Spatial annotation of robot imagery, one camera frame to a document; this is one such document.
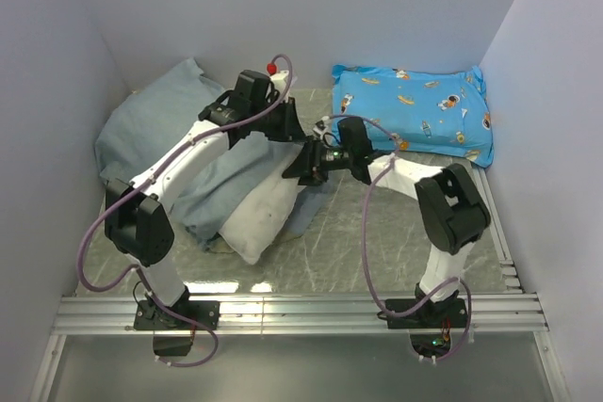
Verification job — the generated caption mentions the right side aluminium rail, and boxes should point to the right side aluminium rail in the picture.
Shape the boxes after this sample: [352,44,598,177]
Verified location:
[472,164,525,294]

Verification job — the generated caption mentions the aluminium mounting rail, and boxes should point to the aluminium mounting rail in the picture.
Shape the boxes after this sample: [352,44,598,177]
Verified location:
[51,293,548,336]

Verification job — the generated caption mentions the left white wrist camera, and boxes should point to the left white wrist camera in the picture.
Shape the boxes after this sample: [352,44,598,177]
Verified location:
[267,62,290,100]

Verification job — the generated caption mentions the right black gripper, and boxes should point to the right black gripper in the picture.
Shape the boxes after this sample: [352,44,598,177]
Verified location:
[283,135,355,186]

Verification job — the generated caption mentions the blue cartoon print pillow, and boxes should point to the blue cartoon print pillow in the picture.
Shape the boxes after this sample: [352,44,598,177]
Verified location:
[332,65,494,168]

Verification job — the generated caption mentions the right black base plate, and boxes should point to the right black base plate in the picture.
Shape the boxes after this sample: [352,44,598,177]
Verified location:
[376,297,471,360]

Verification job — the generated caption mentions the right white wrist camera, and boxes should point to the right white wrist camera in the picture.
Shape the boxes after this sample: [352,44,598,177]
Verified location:
[312,116,337,146]

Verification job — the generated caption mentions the white pillow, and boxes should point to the white pillow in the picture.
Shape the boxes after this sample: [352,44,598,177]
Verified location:
[219,144,303,265]

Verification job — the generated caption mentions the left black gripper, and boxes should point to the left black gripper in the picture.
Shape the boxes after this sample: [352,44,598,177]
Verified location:
[251,96,308,143]

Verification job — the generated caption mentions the grey-blue pillowcase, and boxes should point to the grey-blue pillowcase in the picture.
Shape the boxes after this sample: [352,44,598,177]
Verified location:
[94,58,332,263]

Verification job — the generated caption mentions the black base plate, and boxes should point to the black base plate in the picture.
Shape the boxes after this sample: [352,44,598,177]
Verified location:
[376,297,471,360]
[131,279,221,359]

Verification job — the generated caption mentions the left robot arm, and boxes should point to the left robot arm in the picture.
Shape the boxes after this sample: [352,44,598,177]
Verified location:
[105,63,304,329]

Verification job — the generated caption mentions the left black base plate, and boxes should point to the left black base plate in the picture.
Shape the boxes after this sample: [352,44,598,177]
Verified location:
[131,279,221,359]

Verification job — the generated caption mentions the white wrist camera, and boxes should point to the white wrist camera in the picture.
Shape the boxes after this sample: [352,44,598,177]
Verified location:
[267,62,290,100]
[312,116,337,146]

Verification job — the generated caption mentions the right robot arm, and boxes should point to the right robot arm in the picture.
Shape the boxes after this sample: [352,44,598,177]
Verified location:
[282,114,491,327]

